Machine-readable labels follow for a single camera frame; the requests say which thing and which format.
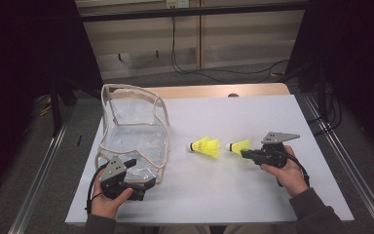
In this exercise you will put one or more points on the wooden table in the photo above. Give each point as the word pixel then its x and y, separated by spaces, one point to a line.
pixel 224 90

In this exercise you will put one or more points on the person's leg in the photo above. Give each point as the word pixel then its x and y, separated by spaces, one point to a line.
pixel 181 230
pixel 250 230

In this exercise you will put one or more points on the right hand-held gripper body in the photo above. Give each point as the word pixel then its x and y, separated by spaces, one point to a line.
pixel 272 154

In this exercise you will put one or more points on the dark table grommet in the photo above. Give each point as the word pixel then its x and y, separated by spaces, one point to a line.
pixel 233 95

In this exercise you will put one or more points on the black metal stand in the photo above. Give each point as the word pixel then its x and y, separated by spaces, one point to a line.
pixel 56 110

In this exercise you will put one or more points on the black curtain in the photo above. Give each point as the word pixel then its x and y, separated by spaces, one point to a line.
pixel 19 65
pixel 363 65

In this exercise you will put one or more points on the metal floor rail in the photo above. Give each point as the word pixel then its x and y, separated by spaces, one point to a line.
pixel 354 169
pixel 37 182

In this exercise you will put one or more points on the person's right leg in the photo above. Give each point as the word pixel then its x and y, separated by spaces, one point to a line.
pixel 250 230

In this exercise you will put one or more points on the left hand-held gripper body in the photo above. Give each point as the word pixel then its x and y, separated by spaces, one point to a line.
pixel 113 170

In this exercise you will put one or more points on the person's right hand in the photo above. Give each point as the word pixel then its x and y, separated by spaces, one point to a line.
pixel 290 175

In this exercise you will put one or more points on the clear bag with beige trim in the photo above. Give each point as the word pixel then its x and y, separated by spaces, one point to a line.
pixel 133 146

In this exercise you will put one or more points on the black horizontal bar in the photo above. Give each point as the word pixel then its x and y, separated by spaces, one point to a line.
pixel 191 12

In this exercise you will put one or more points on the person's left hand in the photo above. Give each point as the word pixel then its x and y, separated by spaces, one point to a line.
pixel 105 208

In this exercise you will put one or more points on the white wall outlet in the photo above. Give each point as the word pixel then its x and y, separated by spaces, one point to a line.
pixel 177 3

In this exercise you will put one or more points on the person's left leg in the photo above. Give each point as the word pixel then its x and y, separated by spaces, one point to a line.
pixel 181 230

